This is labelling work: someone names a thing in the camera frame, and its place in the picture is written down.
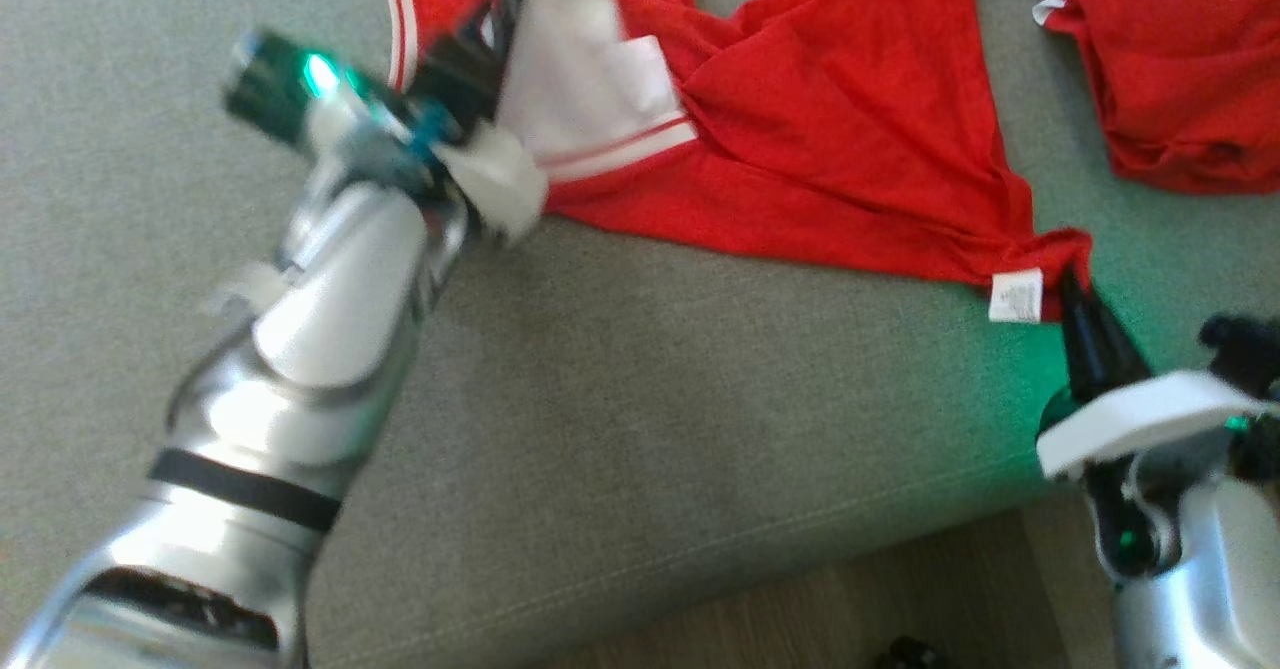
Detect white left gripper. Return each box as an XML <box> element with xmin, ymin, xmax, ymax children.
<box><xmin>222</xmin><ymin>0</ymin><xmax>551</xmax><ymax>247</ymax></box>

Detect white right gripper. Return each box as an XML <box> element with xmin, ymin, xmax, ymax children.
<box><xmin>1035</xmin><ymin>264</ymin><xmax>1279</xmax><ymax>482</ymax></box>

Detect red sports shorts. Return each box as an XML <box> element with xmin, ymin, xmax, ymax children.
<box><xmin>1030</xmin><ymin>0</ymin><xmax>1280</xmax><ymax>196</ymax></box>

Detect red white basketball jersey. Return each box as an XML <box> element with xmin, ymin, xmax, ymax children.
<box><xmin>372</xmin><ymin>0</ymin><xmax>1094</xmax><ymax>325</ymax></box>

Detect large grey sofa seat cushion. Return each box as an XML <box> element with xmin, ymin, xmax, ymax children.
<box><xmin>0</xmin><ymin>0</ymin><xmax>1280</xmax><ymax>669</ymax></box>

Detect blue plug left camera cable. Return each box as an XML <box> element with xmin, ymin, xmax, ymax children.
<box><xmin>408</xmin><ymin>107</ymin><xmax>463</xmax><ymax>162</ymax></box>

